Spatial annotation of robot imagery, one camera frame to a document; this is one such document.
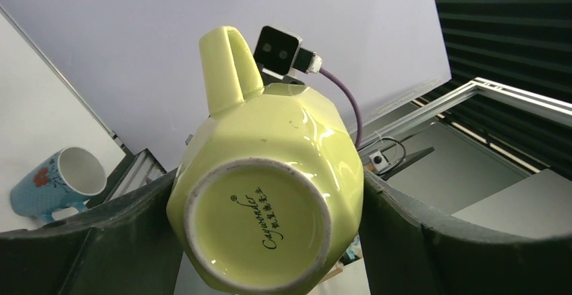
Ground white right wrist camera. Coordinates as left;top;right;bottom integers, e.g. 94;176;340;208
253;25;322;86

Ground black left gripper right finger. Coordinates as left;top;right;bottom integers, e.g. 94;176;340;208
359;170;571;294

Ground aluminium side rail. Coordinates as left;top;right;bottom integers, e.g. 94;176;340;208
86;149;167;209

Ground pale yellow mug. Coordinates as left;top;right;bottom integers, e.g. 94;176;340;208
167;26;364;294

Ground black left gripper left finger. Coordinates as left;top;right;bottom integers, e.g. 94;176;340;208
1;172;183;294

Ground blue mug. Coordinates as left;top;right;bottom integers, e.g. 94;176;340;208
9;146;107;223

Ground small webcam on frame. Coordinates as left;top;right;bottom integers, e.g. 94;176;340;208
369;151;389;173

